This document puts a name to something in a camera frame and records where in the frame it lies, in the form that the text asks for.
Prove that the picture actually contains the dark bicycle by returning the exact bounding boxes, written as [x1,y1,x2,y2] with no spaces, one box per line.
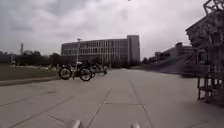
[58,61,94,82]

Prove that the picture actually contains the grass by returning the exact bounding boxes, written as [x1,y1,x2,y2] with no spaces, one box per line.
[0,63,61,82]

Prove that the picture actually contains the lamp pole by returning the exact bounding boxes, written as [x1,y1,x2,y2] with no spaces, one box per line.
[76,37,82,64]

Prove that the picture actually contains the grey stone stairs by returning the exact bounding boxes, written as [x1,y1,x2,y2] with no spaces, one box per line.
[133,54,201,76]

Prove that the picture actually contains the robot's own part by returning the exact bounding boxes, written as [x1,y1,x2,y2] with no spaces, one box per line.
[130,122,141,128]
[71,119,82,128]

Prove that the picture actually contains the grey paved slab plaza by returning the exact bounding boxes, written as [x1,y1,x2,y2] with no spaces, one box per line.
[0,68,224,128]

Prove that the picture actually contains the dark framework structure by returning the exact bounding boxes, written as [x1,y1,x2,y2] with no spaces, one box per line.
[185,0,224,108]

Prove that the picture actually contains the parked bicycles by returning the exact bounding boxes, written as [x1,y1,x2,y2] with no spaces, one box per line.
[87,63,109,77]

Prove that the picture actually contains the row of trees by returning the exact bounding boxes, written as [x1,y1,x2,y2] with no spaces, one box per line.
[0,49,78,67]

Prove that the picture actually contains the tall thin tower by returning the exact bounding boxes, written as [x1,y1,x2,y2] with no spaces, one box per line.
[19,42,24,56]

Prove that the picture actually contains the grey building with window rows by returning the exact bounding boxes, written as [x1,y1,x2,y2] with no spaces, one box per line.
[60,34,141,68]

